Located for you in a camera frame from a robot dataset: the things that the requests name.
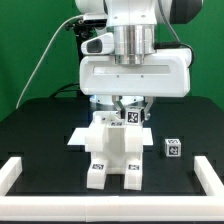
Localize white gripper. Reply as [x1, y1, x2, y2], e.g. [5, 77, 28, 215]
[80, 48, 192, 120]

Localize white tagged cube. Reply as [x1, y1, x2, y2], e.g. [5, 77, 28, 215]
[165, 139, 181, 157]
[125, 106, 143, 125]

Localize white chair back frame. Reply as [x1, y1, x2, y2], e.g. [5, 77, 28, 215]
[85, 111, 143, 153]

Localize white chair seat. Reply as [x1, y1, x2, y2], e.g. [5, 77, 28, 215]
[90, 151, 142, 174]

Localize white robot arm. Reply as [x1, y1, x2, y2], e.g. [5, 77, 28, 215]
[75, 0, 203, 119]

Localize white U-shaped fence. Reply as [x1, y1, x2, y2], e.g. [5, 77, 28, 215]
[0, 156, 224, 222]

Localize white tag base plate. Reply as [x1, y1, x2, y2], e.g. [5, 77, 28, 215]
[68, 128, 153, 146]

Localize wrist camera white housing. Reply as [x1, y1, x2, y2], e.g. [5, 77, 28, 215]
[81, 32, 114, 55]

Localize black cables at base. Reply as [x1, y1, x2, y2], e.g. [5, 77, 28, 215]
[48, 82, 81, 99]

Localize black camera stand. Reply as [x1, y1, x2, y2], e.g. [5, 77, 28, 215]
[64, 18, 95, 99]

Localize grey camera on stand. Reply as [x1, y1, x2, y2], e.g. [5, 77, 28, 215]
[83, 13, 107, 26]

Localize white camera cable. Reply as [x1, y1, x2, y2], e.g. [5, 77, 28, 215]
[15, 14, 85, 110]

